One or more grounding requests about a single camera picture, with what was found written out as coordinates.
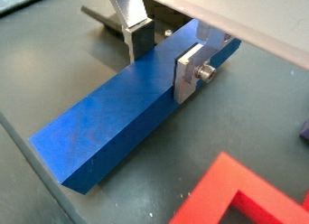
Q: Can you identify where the purple cross-shaped block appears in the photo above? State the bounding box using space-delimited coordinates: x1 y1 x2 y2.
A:
299 120 309 140

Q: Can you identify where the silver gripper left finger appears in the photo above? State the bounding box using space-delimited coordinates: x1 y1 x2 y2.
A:
109 0 155 62

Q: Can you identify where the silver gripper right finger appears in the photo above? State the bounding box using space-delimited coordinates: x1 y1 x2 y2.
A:
173 22 232 104

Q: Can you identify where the red E-shaped block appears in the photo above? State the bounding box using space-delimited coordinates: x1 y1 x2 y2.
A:
168 153 309 224

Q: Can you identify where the blue bar block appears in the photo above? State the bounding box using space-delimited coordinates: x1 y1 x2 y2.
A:
27 18 242 195

